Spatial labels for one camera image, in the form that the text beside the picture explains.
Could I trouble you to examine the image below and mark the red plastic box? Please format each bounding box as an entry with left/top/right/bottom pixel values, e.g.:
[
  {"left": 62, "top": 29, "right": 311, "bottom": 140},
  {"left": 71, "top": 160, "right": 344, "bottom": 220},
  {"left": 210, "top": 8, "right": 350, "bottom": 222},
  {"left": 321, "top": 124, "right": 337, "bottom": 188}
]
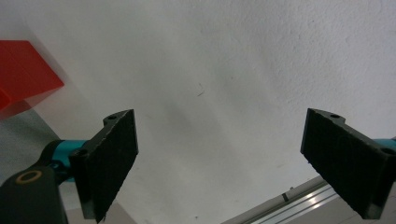
[{"left": 0, "top": 39, "right": 65, "bottom": 119}]

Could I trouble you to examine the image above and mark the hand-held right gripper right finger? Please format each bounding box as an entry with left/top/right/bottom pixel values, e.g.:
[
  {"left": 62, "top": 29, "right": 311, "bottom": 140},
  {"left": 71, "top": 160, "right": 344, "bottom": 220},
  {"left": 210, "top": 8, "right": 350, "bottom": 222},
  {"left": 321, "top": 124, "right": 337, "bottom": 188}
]
[{"left": 300, "top": 107, "right": 396, "bottom": 220}]

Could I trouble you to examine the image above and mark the aluminium frame rail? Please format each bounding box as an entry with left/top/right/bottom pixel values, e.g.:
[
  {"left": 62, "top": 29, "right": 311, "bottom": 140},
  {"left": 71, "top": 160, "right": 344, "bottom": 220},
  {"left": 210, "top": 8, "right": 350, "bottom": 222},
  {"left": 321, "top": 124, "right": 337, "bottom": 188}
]
[{"left": 221, "top": 175, "right": 396, "bottom": 224}]

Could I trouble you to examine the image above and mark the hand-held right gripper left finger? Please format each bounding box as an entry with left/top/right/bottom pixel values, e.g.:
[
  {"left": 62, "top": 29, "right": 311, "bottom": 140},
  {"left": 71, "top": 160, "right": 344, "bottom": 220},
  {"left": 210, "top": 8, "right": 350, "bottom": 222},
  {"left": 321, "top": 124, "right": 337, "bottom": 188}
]
[{"left": 49, "top": 108, "right": 139, "bottom": 224}]

